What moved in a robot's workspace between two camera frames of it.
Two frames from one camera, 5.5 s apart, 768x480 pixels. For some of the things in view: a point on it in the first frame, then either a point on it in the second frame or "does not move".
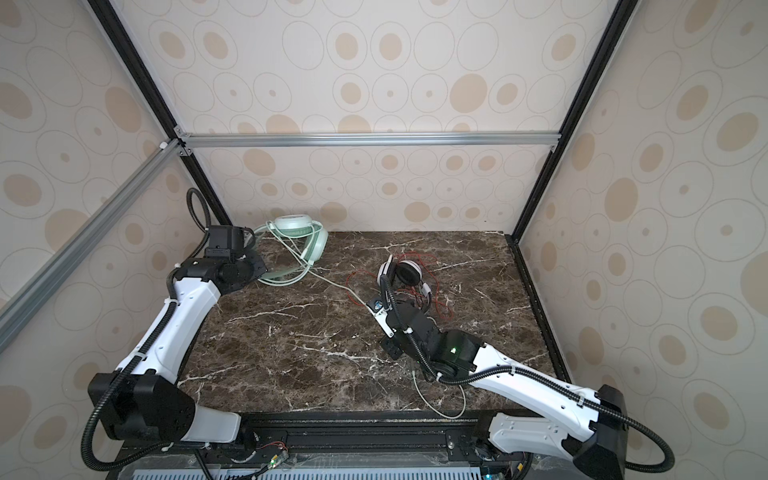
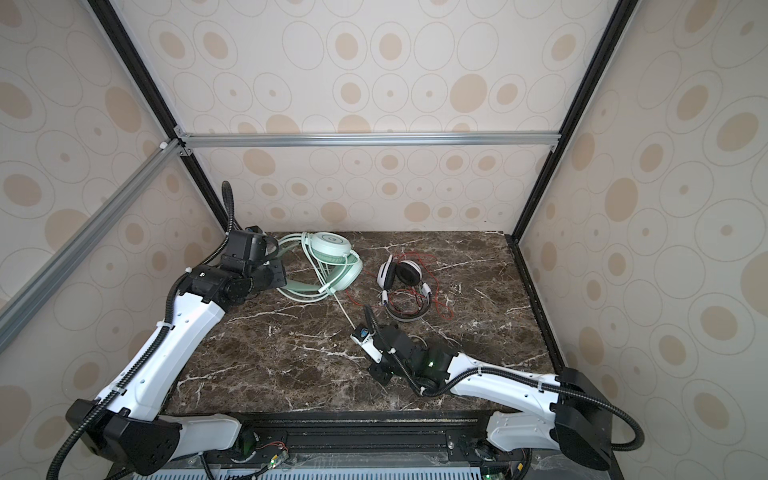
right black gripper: (390, 351) → (374, 371)
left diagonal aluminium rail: (22, 304) does not move
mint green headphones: (288, 246) → (339, 264)
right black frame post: (610, 43) does not move
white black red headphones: (407, 272) does not move
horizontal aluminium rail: (367, 140) does not move
